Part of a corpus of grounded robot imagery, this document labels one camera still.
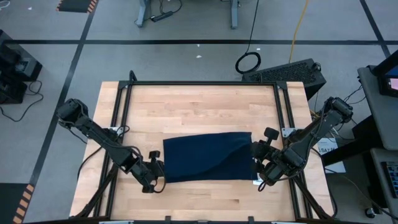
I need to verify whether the black equipment stack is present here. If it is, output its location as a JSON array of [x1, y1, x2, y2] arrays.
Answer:
[[0, 29, 44, 105]]

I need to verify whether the black display screen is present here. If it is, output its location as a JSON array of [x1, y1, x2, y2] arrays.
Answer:
[[372, 49, 398, 98]]

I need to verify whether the thick yellow cable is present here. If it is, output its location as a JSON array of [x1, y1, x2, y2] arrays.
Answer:
[[288, 0, 310, 65]]

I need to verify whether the black hanging coiled cable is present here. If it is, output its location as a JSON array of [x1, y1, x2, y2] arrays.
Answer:
[[234, 0, 262, 75]]

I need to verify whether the grey desk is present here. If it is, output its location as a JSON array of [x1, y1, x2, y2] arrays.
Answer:
[[357, 65, 398, 151]]

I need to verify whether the grey desk leg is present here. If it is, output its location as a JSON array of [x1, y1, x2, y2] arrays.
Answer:
[[134, 0, 152, 28], [229, 0, 241, 30]]

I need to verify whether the black desk base bar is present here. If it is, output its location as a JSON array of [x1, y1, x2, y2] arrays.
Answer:
[[321, 114, 385, 167]]

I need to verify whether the black power strip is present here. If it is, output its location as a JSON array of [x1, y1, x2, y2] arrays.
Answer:
[[150, 11, 174, 23]]

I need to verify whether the black perforated computer tower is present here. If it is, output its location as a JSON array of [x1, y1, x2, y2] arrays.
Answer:
[[241, 58, 327, 101]]

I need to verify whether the black aluminium table frame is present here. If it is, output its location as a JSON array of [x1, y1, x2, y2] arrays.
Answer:
[[70, 80, 338, 224]]

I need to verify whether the white printed paper sheet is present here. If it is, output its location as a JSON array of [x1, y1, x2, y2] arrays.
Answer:
[[313, 136, 347, 174]]

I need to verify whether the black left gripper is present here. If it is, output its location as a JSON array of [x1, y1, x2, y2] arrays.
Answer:
[[133, 150, 165, 194]]

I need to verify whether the black orange-striped floor mat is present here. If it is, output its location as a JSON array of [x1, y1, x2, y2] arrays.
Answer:
[[0, 182, 35, 224], [55, 0, 99, 14]]

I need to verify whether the grey side table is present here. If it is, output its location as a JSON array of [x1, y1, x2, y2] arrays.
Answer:
[[369, 147, 398, 215]]

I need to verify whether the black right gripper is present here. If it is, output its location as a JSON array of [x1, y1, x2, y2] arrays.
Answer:
[[251, 126, 282, 193]]

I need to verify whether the navy blue towel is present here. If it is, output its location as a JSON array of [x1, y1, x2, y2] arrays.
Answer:
[[162, 131, 259, 184]]

